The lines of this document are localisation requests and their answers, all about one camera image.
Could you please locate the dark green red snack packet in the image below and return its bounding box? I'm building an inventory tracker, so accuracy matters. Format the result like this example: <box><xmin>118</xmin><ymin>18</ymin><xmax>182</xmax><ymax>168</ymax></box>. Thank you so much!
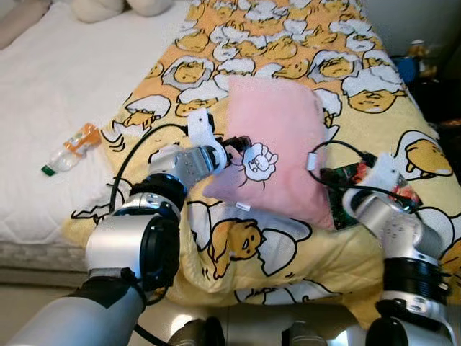
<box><xmin>321</xmin><ymin>164</ymin><xmax>424</xmax><ymax>230</ymax></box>

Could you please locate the pink plush pillow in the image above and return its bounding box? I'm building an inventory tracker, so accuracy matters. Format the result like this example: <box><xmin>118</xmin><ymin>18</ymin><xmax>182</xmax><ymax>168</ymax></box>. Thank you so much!
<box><xmin>203</xmin><ymin>76</ymin><xmax>338</xmax><ymax>230</ymax></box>

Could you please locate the yellow cartoon print blanket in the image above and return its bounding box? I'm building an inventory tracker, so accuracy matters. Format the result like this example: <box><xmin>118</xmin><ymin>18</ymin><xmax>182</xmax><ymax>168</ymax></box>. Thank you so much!
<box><xmin>61</xmin><ymin>0</ymin><xmax>461</xmax><ymax>325</ymax></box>

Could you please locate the blue cup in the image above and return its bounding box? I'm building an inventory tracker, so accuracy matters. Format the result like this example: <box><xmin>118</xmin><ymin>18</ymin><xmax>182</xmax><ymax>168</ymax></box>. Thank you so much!
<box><xmin>393</xmin><ymin>56</ymin><xmax>420</xmax><ymax>84</ymax></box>

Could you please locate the orange drink bottle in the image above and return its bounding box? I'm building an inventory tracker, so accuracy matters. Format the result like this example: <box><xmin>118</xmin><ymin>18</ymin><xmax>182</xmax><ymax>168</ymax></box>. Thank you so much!
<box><xmin>406</xmin><ymin>40</ymin><xmax>439</xmax><ymax>79</ymax></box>

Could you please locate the dark robot right leg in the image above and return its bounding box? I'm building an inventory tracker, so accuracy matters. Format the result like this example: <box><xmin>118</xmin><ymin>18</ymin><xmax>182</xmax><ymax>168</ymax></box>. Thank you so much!
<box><xmin>281</xmin><ymin>321</ymin><xmax>325</xmax><ymax>346</ymax></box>

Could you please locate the dark robot leg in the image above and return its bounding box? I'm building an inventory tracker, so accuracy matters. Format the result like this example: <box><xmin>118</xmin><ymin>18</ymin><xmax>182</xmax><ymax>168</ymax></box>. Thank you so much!
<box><xmin>169</xmin><ymin>316</ymin><xmax>225</xmax><ymax>346</ymax></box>
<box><xmin>281</xmin><ymin>321</ymin><xmax>325</xmax><ymax>346</ymax></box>

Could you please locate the clear bottle with orange label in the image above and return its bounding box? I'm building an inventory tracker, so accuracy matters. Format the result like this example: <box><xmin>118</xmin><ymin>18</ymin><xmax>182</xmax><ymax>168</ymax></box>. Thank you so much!
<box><xmin>41</xmin><ymin>123</ymin><xmax>103</xmax><ymax>177</ymax></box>

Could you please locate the white quilted mattress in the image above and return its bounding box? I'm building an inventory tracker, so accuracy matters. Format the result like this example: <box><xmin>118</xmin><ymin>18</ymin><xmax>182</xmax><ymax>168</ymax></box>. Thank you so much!
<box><xmin>0</xmin><ymin>0</ymin><xmax>192</xmax><ymax>249</ymax></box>

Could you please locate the dark robot left leg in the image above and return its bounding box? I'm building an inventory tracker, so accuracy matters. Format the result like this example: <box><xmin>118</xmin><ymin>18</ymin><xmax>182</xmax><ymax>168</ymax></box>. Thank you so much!
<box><xmin>169</xmin><ymin>316</ymin><xmax>225</xmax><ymax>346</ymax></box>

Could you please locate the cream plush toy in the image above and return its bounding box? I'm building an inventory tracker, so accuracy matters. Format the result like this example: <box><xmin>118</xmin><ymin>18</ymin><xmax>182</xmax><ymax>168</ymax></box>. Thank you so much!
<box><xmin>70</xmin><ymin>0</ymin><xmax>174</xmax><ymax>24</ymax></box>

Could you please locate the beige pillow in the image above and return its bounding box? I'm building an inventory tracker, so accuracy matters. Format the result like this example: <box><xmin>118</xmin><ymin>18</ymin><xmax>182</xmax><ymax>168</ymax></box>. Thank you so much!
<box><xmin>0</xmin><ymin>0</ymin><xmax>53</xmax><ymax>50</ymax></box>

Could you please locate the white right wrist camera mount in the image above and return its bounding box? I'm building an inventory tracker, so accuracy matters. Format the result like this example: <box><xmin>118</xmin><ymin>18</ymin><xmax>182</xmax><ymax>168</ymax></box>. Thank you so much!
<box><xmin>369</xmin><ymin>153</ymin><xmax>406</xmax><ymax>197</ymax></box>

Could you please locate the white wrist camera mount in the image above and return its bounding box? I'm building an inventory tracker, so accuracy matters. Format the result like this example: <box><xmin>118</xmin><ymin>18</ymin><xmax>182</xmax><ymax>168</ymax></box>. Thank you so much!
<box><xmin>369</xmin><ymin>153</ymin><xmax>406</xmax><ymax>197</ymax></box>
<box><xmin>186</xmin><ymin>110</ymin><xmax>218</xmax><ymax>156</ymax></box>

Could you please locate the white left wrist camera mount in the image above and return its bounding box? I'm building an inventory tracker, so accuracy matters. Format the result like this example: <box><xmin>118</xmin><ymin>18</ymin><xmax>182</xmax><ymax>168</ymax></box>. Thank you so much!
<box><xmin>186</xmin><ymin>110</ymin><xmax>218</xmax><ymax>156</ymax></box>

